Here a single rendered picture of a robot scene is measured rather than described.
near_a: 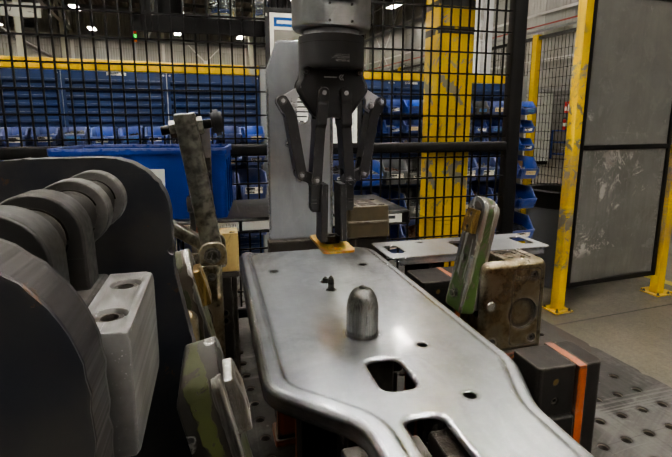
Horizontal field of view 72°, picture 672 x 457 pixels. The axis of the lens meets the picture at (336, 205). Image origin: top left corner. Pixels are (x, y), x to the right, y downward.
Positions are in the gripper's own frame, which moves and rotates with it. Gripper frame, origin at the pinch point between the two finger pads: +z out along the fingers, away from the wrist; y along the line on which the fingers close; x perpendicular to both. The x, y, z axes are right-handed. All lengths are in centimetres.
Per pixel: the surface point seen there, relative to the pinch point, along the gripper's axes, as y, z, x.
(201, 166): -14.8, -6.0, -1.9
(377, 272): 7.8, 9.9, 4.6
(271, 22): 0, -32, 54
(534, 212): 213, 56, 233
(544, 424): 7.8, 9.7, -29.5
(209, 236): -14.4, 1.8, -1.9
